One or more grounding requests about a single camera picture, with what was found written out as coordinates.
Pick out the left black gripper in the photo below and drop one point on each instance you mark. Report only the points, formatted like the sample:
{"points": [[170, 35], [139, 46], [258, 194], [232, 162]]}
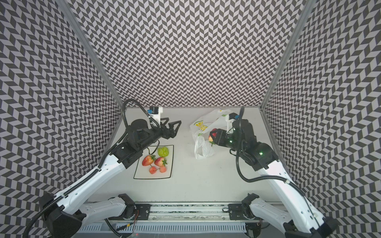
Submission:
{"points": [[172, 133]]}

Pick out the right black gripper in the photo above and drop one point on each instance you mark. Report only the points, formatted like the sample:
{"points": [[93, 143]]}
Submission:
{"points": [[220, 137]]}

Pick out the green bumpy fruit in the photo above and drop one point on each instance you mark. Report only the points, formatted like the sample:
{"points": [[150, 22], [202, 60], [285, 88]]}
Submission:
{"points": [[163, 151]]}

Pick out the white plastic bag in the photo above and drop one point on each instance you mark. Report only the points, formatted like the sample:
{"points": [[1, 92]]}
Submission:
{"points": [[201, 128]]}

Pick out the red strawberry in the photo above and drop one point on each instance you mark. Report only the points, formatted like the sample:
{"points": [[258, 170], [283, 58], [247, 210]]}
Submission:
{"points": [[148, 160]]}

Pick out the small orange red fruit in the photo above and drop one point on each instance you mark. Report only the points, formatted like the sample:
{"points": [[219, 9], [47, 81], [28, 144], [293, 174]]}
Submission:
{"points": [[163, 169]]}

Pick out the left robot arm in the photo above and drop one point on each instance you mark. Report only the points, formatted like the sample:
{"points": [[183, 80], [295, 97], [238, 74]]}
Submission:
{"points": [[67, 211]]}

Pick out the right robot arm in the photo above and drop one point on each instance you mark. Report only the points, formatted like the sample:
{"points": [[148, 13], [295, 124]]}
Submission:
{"points": [[257, 161]]}

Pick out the black outlined white mat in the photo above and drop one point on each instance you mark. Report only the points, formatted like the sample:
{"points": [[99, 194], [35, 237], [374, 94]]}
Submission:
{"points": [[142, 172]]}

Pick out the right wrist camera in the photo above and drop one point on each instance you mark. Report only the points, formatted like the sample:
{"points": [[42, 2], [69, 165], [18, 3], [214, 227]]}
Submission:
{"points": [[230, 118]]}

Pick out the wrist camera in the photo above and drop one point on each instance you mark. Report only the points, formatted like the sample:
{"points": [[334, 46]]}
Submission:
{"points": [[155, 113], [230, 118]]}

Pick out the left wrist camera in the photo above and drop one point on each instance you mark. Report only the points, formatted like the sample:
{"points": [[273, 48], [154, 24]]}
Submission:
{"points": [[155, 113]]}

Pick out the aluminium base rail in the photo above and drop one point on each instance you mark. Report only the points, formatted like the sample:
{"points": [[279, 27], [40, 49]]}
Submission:
{"points": [[190, 211]]}

